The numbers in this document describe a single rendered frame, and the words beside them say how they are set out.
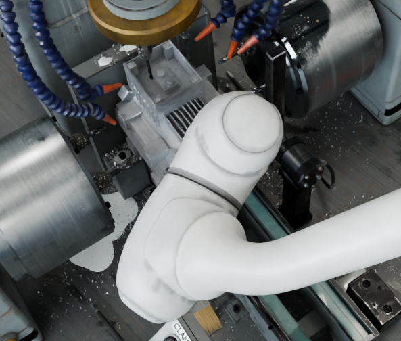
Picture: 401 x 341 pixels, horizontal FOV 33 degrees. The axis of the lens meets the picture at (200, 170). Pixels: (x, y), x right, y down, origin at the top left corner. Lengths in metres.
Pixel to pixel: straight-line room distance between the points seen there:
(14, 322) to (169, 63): 0.55
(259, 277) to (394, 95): 0.88
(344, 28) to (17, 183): 0.65
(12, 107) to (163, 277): 1.03
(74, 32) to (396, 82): 0.67
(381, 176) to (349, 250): 0.87
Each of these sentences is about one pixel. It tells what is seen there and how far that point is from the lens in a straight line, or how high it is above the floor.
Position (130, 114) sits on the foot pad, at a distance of 1.27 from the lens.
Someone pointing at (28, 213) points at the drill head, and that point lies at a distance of 1.13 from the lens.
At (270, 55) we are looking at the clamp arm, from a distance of 1.10.
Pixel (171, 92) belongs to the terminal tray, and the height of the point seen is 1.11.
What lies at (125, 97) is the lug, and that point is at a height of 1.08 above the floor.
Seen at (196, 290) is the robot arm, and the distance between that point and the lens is 0.76.
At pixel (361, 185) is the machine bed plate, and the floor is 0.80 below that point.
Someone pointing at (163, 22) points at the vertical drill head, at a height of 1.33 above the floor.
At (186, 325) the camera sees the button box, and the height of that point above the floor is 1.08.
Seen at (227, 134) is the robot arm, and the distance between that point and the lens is 0.75.
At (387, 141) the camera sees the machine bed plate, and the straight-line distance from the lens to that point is 1.56.
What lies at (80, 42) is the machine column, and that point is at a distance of 1.36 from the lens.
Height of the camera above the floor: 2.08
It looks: 58 degrees down
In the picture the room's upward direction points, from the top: 9 degrees counter-clockwise
